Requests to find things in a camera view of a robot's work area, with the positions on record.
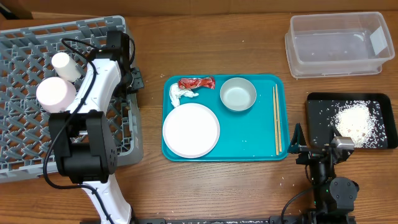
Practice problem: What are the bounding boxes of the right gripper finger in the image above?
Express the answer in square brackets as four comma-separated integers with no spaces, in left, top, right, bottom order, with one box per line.
[330,125,341,143]
[289,123,307,152]

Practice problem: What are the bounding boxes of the white tissue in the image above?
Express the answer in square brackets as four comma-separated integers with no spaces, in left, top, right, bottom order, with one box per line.
[169,83,199,108]

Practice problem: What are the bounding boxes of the large white plate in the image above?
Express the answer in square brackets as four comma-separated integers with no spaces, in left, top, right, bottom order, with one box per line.
[162,103,221,159]

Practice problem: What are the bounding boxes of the white paper cup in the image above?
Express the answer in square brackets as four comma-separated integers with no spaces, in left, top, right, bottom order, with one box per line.
[51,52,81,82]

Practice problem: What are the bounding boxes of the grey-green bowl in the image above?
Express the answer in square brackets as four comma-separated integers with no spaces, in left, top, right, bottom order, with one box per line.
[220,77,257,112]

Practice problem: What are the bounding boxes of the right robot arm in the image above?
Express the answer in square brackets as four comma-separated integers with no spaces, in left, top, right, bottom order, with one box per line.
[280,123,359,224]

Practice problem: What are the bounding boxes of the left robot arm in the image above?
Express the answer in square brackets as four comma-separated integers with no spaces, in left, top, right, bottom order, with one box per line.
[47,30,144,223]

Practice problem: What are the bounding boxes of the grey dishwasher rack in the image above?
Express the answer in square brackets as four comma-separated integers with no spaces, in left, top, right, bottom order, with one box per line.
[1,16,144,183]

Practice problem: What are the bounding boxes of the right wooden chopstick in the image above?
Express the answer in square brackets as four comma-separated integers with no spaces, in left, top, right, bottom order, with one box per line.
[275,84,282,153]

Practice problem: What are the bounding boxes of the wooden chopstick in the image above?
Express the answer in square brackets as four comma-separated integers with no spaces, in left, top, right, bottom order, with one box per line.
[275,84,282,153]
[272,86,279,156]

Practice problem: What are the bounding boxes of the pile of white rice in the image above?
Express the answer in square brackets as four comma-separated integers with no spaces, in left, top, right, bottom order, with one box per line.
[334,101,377,148]

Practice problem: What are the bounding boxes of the black plastic tray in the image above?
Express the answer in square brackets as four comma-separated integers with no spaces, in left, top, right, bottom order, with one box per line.
[305,92,397,149]

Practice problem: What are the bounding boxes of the left wooden chopstick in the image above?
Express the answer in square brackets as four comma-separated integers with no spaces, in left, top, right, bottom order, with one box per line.
[272,86,279,156]

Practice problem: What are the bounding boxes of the red snack wrapper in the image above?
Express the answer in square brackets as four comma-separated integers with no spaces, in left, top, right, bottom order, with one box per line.
[178,77,215,90]

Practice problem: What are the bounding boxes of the teal plastic tray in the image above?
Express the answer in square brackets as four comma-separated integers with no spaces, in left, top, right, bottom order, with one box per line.
[162,74,290,162]

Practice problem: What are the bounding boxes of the clear plastic container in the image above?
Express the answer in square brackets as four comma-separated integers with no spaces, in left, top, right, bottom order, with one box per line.
[285,12,395,78]

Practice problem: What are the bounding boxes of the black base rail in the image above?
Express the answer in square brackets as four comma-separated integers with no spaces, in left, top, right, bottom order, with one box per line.
[138,216,356,224]

